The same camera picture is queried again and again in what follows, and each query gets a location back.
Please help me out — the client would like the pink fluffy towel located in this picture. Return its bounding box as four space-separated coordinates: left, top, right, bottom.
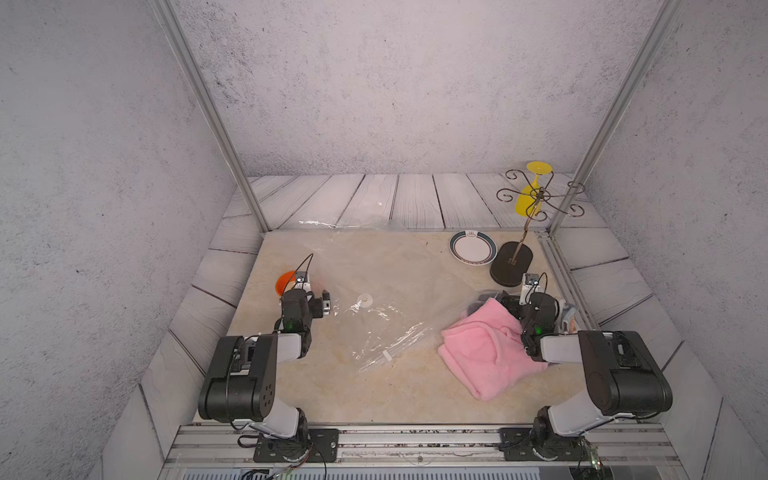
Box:
438 300 548 401

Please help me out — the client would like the clear plastic vacuum bag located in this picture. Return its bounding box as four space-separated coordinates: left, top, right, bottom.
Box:
280 226 512 371

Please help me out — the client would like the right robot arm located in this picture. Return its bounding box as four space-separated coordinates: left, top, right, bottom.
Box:
500 292 673 461

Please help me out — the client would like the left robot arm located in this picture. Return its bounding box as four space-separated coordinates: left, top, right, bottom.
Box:
198 288 332 451

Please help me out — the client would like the orange bowl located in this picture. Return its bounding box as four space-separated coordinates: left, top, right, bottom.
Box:
275 271 297 297

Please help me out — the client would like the metal cup stand dark base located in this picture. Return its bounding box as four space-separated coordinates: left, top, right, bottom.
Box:
488 167 586 288

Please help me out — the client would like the white plate green red rim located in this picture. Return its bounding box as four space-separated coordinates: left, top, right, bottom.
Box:
449 230 498 266

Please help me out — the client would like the yellow plastic goblet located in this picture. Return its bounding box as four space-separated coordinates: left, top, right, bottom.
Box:
515 161 553 219

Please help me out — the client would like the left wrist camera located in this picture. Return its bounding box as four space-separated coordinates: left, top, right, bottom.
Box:
292 270 311 292

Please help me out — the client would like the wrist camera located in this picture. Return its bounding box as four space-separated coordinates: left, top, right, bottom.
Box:
520 272 542 305
292 270 311 292

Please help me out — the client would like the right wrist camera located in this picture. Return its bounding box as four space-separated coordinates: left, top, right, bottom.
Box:
520 272 542 305

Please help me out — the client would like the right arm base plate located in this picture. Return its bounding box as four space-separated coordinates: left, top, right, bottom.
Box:
498 427 588 462

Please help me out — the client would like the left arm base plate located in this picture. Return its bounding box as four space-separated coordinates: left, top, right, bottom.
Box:
253 428 340 464

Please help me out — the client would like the aluminium mounting rail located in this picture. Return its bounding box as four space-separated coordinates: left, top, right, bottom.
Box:
164 422 687 479

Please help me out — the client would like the right aluminium frame post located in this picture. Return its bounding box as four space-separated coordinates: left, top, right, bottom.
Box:
547 0 682 236

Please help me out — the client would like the aluminium frame post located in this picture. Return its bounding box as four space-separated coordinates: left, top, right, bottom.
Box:
150 0 270 233
547 0 682 236

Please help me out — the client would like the left aluminium frame post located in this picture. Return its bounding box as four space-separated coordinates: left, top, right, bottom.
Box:
150 0 270 233

